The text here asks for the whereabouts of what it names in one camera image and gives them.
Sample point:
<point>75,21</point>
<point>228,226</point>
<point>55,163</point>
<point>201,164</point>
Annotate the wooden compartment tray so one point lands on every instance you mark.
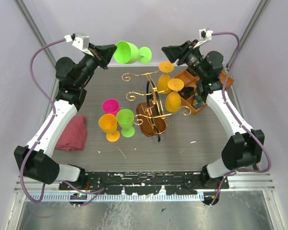
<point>188,95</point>

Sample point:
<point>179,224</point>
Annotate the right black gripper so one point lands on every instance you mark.
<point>180,52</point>

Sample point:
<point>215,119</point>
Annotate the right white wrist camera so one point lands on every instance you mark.
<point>205,36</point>

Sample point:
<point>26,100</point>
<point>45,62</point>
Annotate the pink wine glass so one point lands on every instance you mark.
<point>111,106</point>

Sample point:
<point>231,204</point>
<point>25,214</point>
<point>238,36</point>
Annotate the green wine glass back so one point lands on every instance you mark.
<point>128,53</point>

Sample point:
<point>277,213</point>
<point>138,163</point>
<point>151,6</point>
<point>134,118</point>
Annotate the red folded cloth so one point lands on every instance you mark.
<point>74,135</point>

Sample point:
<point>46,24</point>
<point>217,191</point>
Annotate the black mounting base plate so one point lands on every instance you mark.
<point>145,183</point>

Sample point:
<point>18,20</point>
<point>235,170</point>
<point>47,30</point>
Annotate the orange wine glass front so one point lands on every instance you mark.
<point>108,123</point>

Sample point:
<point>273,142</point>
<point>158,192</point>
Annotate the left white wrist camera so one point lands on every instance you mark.
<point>79,41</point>

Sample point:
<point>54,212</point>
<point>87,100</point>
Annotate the green wine glass front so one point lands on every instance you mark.
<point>125,121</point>

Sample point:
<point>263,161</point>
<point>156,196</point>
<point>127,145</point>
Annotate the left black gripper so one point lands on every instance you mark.
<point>102,54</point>

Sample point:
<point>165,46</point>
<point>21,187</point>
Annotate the orange wine glass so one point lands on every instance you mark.
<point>108,123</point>
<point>165,68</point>
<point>173,99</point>

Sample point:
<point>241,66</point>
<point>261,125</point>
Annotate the blue floral pouch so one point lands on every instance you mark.
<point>198,101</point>

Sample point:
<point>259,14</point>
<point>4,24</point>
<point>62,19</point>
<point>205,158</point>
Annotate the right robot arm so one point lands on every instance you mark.
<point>243,147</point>

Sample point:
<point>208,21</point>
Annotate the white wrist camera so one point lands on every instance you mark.
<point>205,36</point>
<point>79,41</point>

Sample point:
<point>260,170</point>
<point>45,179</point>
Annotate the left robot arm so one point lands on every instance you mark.
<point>35,159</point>

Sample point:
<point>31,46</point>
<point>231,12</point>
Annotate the gold wire glass rack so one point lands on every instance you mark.
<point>153,109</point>

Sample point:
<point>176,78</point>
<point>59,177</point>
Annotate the green wine glass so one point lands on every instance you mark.
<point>128,53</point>
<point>125,121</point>

